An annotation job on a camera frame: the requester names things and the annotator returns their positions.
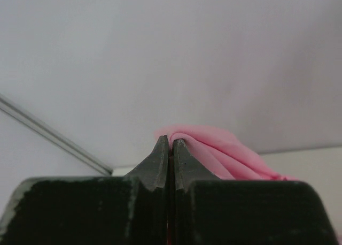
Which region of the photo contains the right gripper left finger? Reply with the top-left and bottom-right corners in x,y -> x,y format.
125,135 -> 169,192

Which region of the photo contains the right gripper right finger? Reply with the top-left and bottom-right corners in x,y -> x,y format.
173,139 -> 219,192

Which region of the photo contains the pink t shirt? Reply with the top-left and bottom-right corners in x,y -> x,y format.
154,125 -> 295,181

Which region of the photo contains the left aluminium frame post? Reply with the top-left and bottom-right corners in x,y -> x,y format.
1,95 -> 113,176

